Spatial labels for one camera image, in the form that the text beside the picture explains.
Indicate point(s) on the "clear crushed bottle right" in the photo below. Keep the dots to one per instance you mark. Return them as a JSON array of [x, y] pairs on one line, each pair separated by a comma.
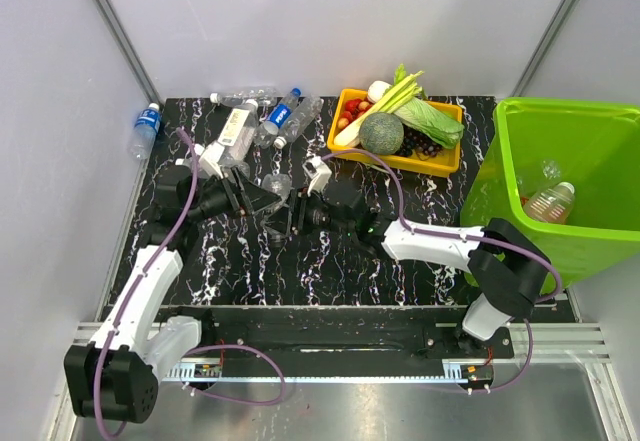
[[307, 111]]

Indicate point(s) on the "red strawberries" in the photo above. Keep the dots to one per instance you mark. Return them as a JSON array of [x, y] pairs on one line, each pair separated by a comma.
[[353, 109]]

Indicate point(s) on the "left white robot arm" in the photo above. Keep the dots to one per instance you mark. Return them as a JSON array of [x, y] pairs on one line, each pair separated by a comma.
[[116, 375]]

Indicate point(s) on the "green netted melon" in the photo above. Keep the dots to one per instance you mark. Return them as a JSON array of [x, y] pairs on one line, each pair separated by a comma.
[[381, 134]]

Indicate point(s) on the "Pepsi bottle by wall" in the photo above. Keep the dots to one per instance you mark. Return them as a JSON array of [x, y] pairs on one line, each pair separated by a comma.
[[145, 131]]

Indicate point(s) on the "yellow plastic tray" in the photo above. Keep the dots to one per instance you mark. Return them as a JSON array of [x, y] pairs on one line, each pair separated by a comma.
[[442, 165]]

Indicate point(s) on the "beige label clear bottle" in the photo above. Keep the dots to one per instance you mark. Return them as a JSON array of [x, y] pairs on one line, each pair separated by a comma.
[[237, 133]]

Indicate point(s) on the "green plastic bin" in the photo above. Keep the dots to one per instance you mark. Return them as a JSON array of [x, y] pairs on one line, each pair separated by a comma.
[[565, 173]]

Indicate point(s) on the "napa cabbage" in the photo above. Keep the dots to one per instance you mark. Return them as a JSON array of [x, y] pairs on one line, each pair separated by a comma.
[[437, 125]]

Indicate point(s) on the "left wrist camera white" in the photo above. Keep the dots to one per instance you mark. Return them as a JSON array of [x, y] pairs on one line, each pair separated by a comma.
[[208, 160]]

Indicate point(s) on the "dark grape bunch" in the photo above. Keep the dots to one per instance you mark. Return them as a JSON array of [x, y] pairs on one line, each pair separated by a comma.
[[419, 144]]

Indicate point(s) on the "celery stalks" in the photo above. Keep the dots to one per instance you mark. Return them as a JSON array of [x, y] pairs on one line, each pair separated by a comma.
[[404, 88]]

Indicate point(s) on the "clear bottle horizontal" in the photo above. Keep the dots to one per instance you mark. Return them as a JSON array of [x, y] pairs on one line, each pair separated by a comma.
[[281, 185]]

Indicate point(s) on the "Pepsi bottle on table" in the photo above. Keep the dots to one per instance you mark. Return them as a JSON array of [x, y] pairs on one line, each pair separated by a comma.
[[269, 129]]

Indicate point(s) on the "clear bottle at back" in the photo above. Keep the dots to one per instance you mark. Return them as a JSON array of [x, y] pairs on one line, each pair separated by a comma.
[[264, 96]]

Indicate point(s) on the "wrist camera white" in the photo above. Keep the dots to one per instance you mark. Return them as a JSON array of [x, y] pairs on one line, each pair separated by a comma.
[[318, 174], [208, 160]]

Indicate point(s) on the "black marble mat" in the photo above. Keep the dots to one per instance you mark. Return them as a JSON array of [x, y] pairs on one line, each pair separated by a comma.
[[234, 263]]

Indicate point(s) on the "white mushroom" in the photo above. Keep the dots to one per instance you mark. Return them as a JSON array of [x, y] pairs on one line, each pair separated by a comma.
[[377, 90]]

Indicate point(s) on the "white radish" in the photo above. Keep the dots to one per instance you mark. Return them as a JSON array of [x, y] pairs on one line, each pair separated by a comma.
[[349, 136]]

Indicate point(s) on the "clear bottle diagonal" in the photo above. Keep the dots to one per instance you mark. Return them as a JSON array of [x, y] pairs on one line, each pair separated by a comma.
[[550, 170]]

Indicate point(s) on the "tea label clear bottle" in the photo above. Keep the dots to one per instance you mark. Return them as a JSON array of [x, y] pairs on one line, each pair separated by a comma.
[[552, 205]]

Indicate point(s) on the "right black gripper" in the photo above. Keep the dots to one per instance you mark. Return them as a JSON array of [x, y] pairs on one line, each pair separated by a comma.
[[303, 205]]

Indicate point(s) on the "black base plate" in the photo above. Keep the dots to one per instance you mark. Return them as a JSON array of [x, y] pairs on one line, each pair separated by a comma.
[[434, 331]]

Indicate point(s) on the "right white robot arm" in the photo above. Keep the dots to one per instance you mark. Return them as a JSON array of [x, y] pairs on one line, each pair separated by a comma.
[[508, 269]]

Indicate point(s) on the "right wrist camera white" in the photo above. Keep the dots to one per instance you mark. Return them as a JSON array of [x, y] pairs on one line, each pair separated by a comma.
[[318, 174]]

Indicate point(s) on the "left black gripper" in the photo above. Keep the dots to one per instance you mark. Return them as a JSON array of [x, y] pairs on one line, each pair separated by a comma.
[[246, 198]]

